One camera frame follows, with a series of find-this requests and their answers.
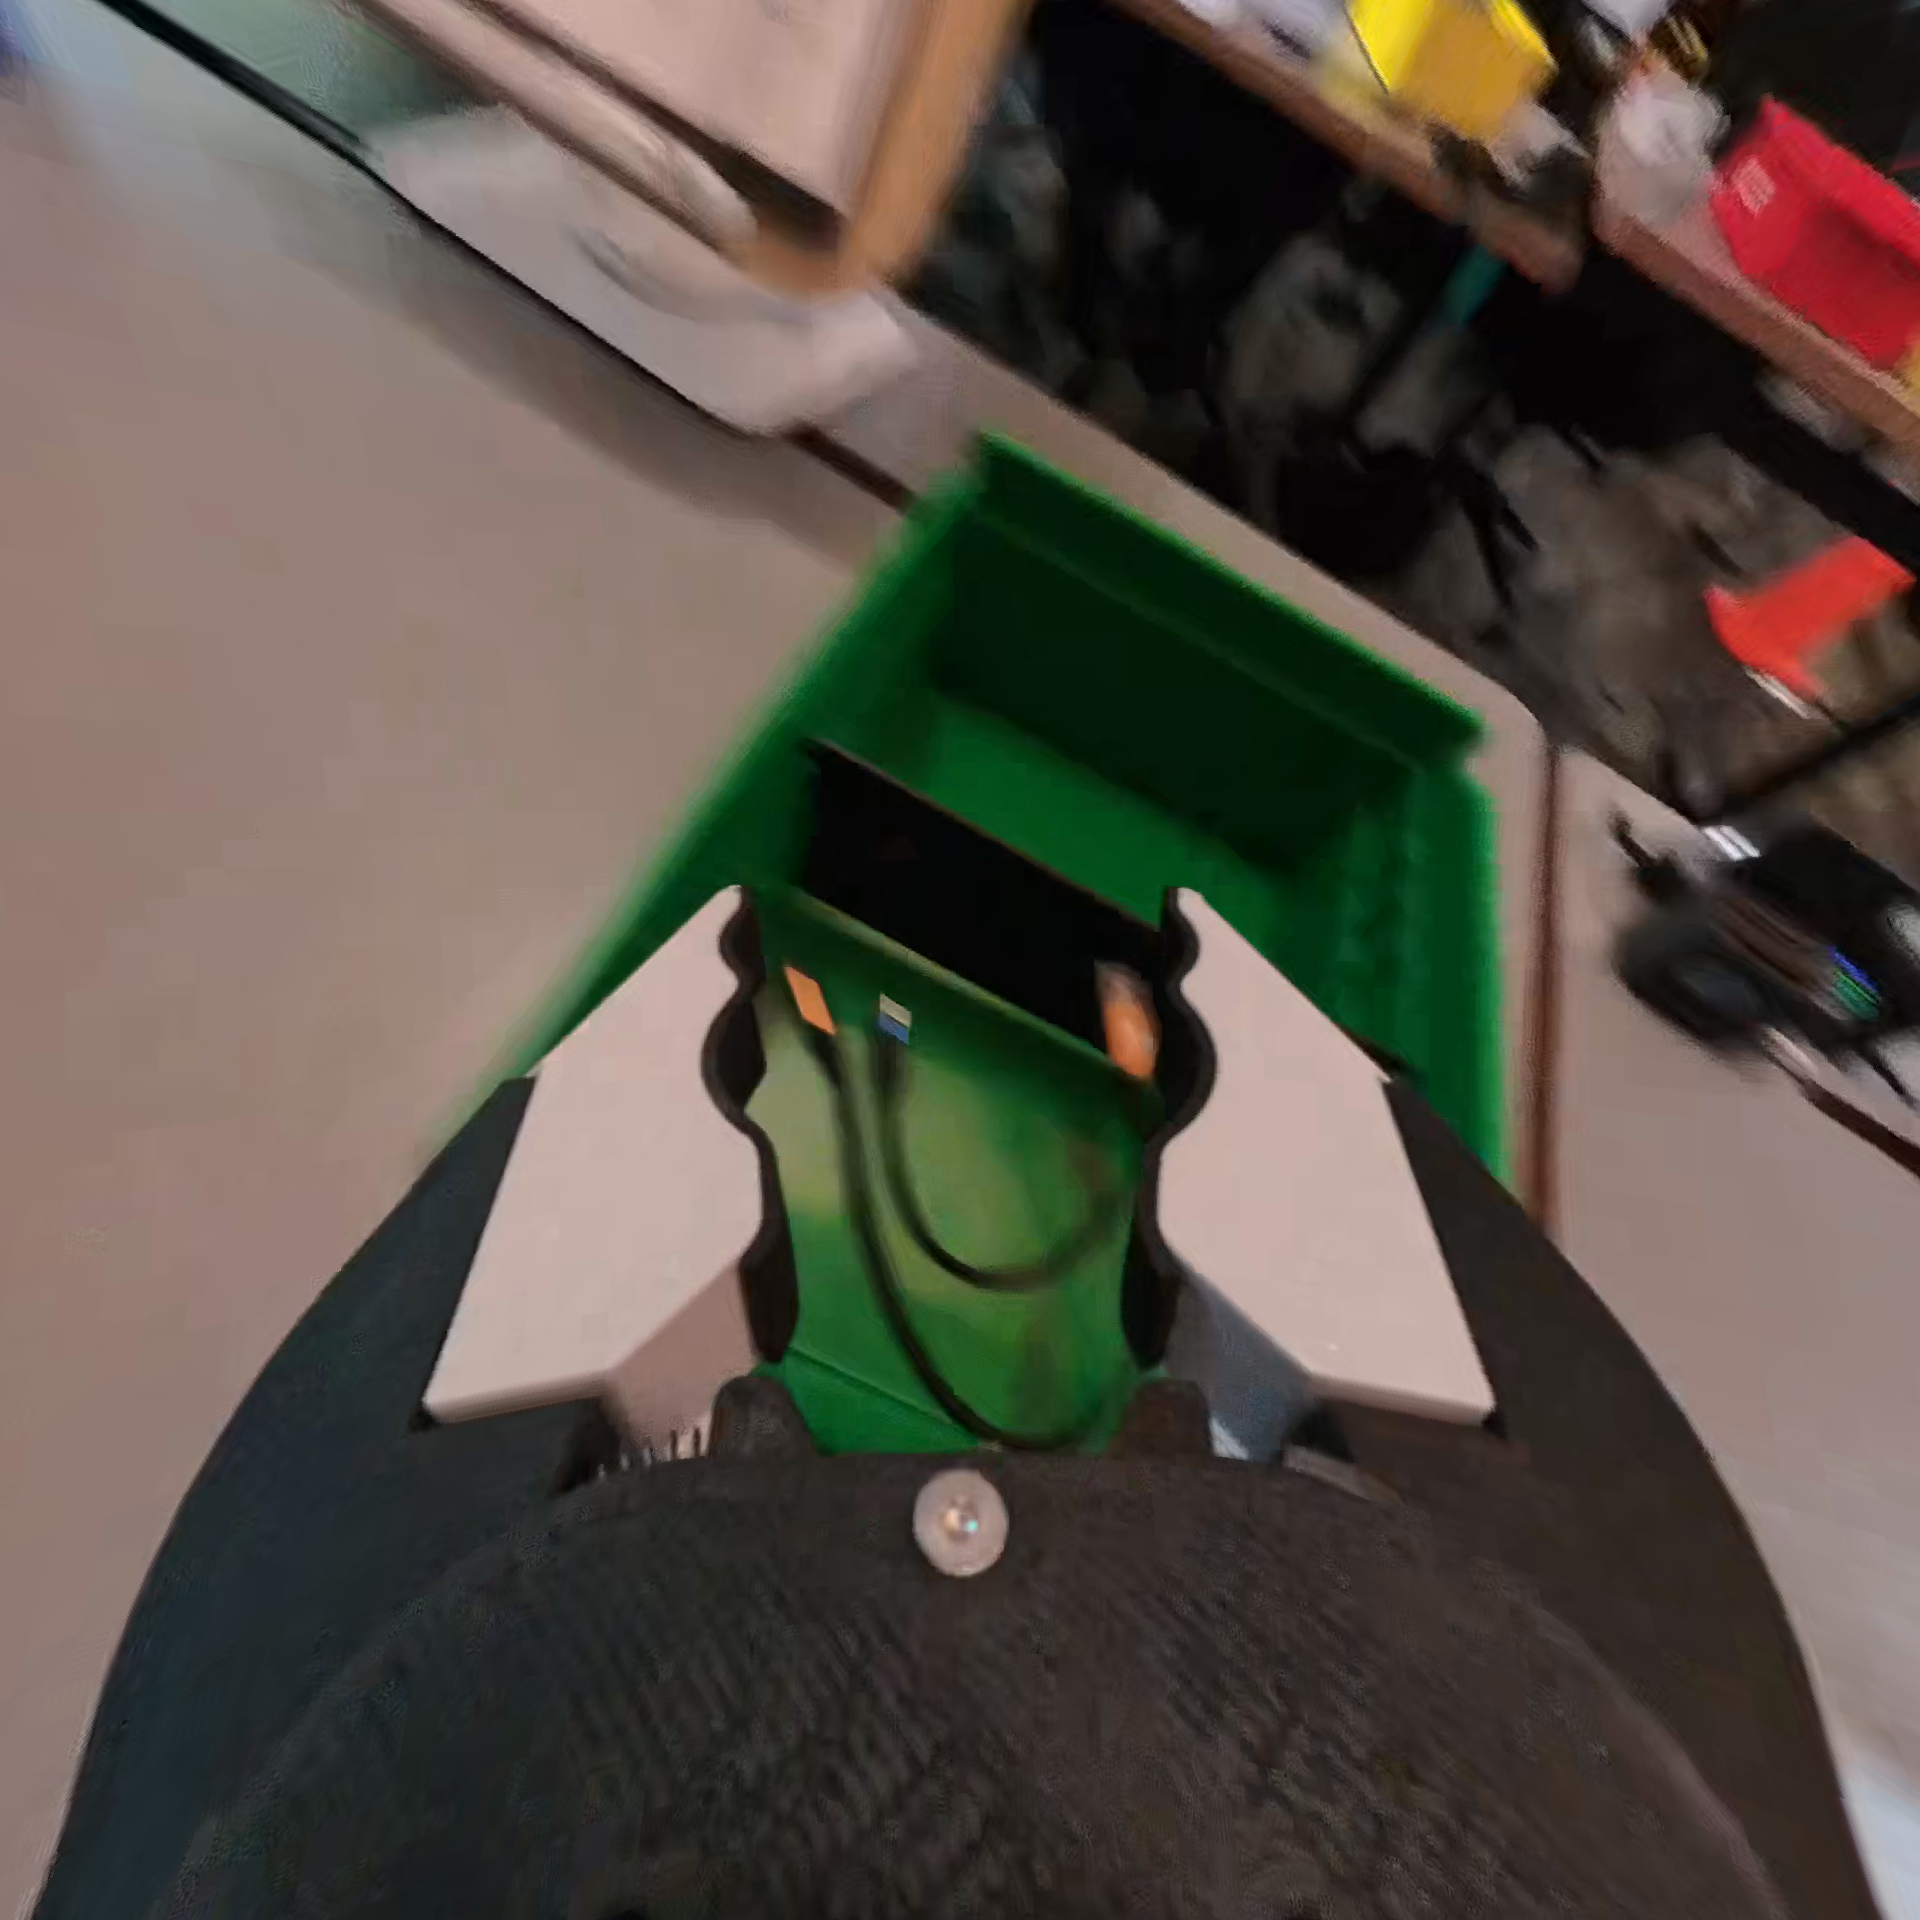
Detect orange traffic cone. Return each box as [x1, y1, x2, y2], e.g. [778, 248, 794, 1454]
[1701, 536, 1920, 714]

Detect green plastic bin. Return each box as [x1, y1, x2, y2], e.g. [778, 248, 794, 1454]
[435, 431, 1508, 1457]

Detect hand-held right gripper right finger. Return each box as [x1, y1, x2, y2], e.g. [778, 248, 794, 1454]
[1123, 884, 1500, 1461]

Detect printed instruction sheets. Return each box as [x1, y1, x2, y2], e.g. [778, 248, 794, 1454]
[360, 0, 932, 214]

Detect wooden document stand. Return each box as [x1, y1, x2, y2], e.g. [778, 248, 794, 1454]
[351, 0, 1038, 437]

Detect small yellow bin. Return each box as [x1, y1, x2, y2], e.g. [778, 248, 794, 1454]
[1342, 0, 1557, 143]

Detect red plastic bin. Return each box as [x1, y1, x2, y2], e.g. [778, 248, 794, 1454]
[1712, 97, 1920, 371]

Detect black cable orange plugs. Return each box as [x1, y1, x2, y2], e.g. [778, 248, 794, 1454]
[780, 965, 1082, 1454]

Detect wooden-edged table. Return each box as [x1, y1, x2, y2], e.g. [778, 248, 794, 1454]
[1590, 196, 1920, 451]
[1117, 0, 1590, 291]

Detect black electronic device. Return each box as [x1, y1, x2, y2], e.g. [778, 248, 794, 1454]
[1614, 817, 1920, 1067]

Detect black bin divider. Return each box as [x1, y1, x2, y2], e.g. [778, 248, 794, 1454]
[804, 741, 1173, 1051]

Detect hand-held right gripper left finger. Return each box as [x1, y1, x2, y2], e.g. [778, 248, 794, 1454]
[423, 884, 794, 1454]

